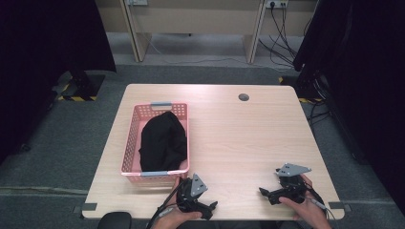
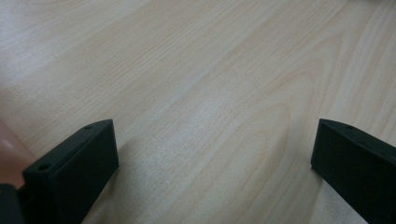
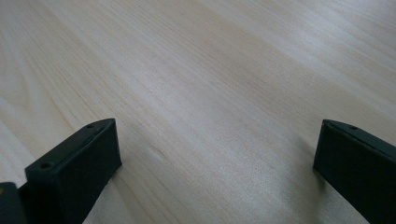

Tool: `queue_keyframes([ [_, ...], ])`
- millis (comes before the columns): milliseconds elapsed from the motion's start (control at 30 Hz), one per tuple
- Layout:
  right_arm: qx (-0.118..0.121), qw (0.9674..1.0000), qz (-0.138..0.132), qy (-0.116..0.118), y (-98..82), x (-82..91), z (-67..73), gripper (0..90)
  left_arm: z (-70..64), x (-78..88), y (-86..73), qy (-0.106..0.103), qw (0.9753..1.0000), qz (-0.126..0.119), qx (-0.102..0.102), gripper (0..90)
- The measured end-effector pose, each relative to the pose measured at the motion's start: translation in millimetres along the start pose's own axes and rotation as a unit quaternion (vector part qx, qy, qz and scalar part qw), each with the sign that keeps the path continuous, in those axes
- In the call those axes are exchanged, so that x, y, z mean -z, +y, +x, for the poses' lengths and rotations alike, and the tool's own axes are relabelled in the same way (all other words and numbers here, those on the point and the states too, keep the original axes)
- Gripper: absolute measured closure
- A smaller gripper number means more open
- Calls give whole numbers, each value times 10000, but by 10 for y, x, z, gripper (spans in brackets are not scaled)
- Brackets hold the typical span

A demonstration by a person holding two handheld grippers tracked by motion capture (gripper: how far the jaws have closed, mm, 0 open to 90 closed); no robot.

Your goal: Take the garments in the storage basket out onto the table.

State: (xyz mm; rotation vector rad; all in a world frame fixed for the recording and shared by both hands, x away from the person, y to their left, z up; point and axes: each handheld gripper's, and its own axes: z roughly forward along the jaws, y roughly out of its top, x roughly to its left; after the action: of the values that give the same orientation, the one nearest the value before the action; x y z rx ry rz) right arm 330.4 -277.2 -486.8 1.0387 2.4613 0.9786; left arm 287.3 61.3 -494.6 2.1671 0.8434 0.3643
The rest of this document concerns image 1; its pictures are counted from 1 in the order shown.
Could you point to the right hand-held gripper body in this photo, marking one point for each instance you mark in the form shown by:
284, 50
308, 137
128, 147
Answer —
291, 183

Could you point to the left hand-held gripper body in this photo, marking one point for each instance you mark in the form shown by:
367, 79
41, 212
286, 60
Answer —
187, 198

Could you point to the pink plastic basket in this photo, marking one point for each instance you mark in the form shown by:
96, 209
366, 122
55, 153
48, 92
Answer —
156, 159

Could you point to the black cloth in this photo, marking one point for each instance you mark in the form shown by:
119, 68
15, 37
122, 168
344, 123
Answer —
163, 143

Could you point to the person's right hand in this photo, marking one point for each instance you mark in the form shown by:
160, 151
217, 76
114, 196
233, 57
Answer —
307, 213

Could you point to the black rounded seat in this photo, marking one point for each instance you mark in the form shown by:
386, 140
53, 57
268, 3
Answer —
114, 221

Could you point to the black stand base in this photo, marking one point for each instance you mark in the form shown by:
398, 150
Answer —
81, 87
302, 89

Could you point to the black curtain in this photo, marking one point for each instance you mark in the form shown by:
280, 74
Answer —
47, 47
366, 63

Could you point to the white power strip with plugs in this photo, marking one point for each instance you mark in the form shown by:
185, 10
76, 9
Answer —
277, 3

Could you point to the grey table corner bracket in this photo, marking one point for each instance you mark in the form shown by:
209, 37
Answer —
87, 207
340, 206

